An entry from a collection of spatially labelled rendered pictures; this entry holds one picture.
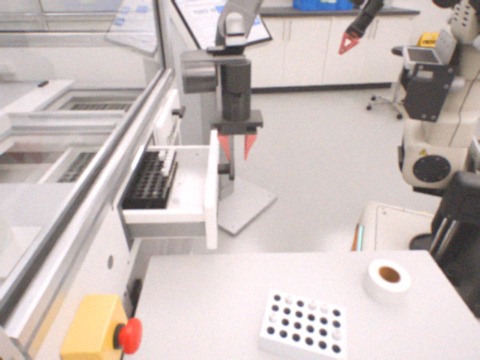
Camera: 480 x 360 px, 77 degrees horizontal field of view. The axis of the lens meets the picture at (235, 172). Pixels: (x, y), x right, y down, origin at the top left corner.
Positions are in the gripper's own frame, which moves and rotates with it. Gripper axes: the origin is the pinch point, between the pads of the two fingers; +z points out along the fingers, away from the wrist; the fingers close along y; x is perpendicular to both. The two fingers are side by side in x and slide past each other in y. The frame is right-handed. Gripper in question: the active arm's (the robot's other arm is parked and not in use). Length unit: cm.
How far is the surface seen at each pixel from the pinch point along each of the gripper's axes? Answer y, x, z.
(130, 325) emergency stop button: 14.0, 35.3, 2.7
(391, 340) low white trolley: -23.3, 31.2, 16.7
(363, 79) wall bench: -167, -316, 76
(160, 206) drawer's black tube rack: 15.4, 10.0, 5.1
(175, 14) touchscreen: 22, -81, -20
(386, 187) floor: -107, -111, 93
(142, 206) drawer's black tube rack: 18.9, 10.0, 5.0
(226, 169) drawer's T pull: 2.2, 3.6, 1.0
